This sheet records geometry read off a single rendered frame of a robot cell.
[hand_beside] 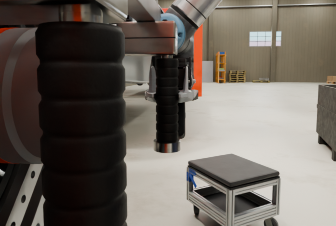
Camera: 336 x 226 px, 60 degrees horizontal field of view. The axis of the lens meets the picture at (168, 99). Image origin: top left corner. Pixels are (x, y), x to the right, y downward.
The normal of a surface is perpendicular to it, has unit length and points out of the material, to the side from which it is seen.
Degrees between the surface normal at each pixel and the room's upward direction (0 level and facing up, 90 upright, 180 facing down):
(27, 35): 60
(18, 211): 90
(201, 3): 106
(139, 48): 90
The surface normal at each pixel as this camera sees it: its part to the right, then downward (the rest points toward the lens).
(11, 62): 0.78, -0.19
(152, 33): -0.11, 0.10
